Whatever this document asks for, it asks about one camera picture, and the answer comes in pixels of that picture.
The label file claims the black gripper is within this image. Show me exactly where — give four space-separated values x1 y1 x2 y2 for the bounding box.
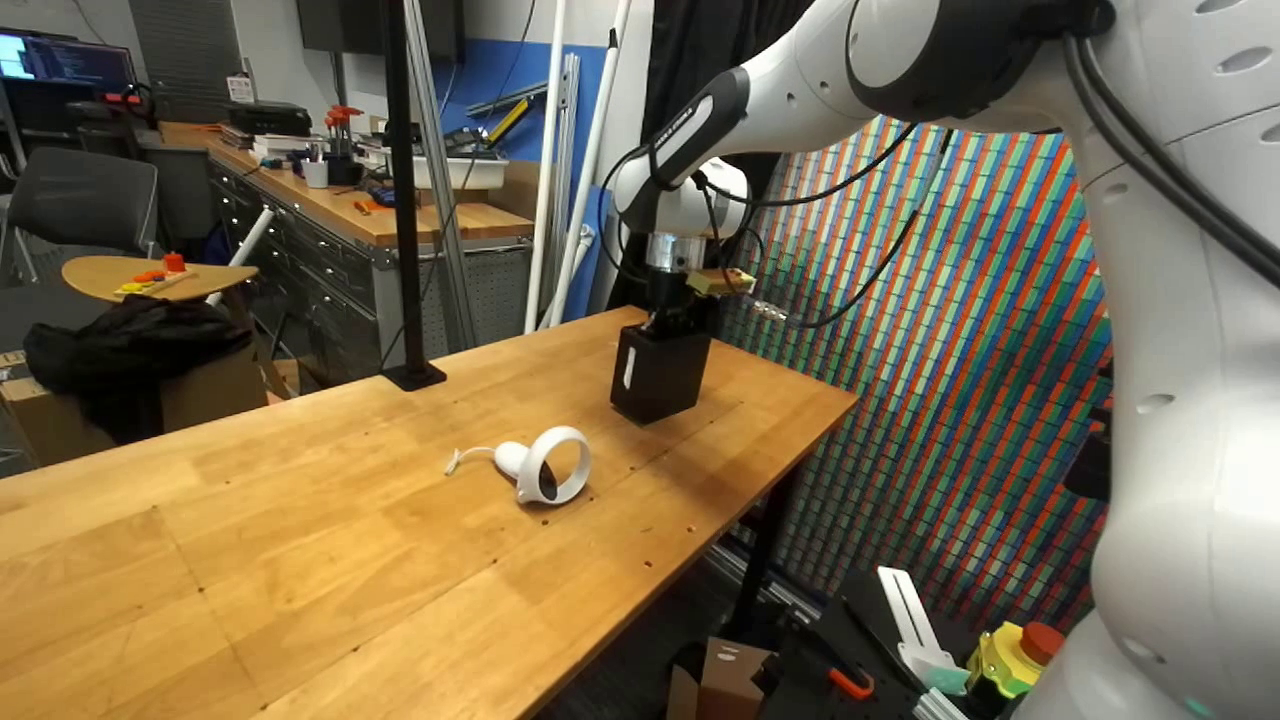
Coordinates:
645 270 732 340

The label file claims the black perforated box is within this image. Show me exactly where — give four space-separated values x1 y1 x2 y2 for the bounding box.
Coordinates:
607 326 717 429

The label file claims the large brown cardboard box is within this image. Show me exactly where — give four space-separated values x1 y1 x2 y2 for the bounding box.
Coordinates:
0 350 303 463

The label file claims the white pipe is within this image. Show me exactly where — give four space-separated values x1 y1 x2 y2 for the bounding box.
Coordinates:
520 0 571 336
550 0 634 333

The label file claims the white VR controller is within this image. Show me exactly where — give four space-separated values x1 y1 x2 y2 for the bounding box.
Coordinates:
441 425 595 513

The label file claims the white tray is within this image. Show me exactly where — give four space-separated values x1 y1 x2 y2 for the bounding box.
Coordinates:
405 152 513 195

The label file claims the black curtain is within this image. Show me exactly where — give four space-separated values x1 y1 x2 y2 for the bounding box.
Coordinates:
607 0 815 336

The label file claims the grey metal pole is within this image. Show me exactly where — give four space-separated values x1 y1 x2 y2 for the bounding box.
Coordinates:
399 0 482 351

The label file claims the black table leg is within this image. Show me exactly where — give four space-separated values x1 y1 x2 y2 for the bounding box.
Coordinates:
724 463 812 656

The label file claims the multicolour patterned backdrop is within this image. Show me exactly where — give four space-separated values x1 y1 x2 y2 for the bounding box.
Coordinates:
717 112 1118 645

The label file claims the black vertical pole stand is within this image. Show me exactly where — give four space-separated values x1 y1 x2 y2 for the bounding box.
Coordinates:
380 0 451 397

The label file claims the wooden-top workbench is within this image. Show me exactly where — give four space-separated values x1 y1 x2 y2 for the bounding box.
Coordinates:
205 136 538 383

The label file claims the red item in dark pot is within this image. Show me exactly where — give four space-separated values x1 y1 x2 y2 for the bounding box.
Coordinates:
322 100 370 192

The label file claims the yellow red emergency stop button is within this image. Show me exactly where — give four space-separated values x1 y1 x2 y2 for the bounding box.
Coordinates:
963 616 1070 704

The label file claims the small orange object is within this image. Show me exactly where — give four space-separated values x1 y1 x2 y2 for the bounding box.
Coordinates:
131 250 192 293

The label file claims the round wooden stool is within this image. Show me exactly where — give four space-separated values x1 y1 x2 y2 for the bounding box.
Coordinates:
56 254 260 308

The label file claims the black bag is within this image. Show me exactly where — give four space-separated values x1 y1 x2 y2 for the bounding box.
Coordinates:
19 293 255 445

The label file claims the dark grey office chair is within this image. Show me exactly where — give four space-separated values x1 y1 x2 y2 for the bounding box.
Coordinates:
0 141 160 293

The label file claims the computer monitor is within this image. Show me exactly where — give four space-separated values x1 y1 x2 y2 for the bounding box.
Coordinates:
0 28 138 98

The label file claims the yellow-green wrist camera box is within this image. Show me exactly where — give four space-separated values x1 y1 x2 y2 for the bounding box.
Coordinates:
687 264 759 301

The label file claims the white metal bracket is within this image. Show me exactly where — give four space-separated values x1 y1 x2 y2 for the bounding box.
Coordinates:
874 565 970 690

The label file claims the orange-handled tool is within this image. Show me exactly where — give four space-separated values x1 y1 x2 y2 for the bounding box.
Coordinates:
797 606 881 707

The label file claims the black camera stand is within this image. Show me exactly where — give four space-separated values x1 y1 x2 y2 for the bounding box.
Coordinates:
1062 383 1118 506

